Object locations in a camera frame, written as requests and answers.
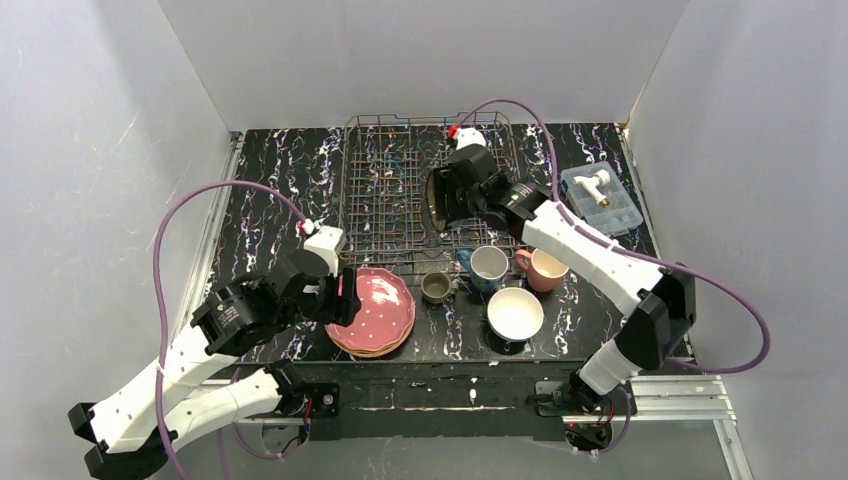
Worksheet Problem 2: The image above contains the grey wire dish rack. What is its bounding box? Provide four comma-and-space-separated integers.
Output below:
340, 114, 520, 275

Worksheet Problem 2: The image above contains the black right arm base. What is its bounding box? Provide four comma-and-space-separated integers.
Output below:
525, 381, 636, 456

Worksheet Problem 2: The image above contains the pink bottom plate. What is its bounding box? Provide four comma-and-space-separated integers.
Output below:
333, 330, 412, 358

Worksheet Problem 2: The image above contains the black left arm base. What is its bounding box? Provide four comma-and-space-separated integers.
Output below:
263, 360, 341, 458

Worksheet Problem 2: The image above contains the blue handled mug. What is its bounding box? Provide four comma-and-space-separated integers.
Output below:
456, 245, 510, 294

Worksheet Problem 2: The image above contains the pink polka dot plate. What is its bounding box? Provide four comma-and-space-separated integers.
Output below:
324, 267, 416, 342

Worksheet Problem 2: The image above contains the white bowl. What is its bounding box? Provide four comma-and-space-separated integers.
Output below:
486, 287, 545, 342

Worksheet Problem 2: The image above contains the small grey cup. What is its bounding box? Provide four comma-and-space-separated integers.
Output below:
420, 272, 458, 305

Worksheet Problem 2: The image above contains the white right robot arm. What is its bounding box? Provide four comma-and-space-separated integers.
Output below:
424, 144, 696, 400

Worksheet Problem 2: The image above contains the pink handled mug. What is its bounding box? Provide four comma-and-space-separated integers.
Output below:
514, 249, 569, 293

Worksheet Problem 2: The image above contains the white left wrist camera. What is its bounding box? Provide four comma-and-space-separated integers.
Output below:
298, 219, 346, 276

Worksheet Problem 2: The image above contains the clear plastic parts box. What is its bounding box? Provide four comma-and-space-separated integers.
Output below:
560, 161, 644, 237

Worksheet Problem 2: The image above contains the teal bowl beige inside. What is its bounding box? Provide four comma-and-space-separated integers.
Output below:
425, 168, 445, 232

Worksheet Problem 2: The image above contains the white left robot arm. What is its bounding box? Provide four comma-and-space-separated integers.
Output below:
68, 249, 361, 479

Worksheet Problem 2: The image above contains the white pipe fitting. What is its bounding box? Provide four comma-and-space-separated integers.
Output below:
573, 170, 611, 207

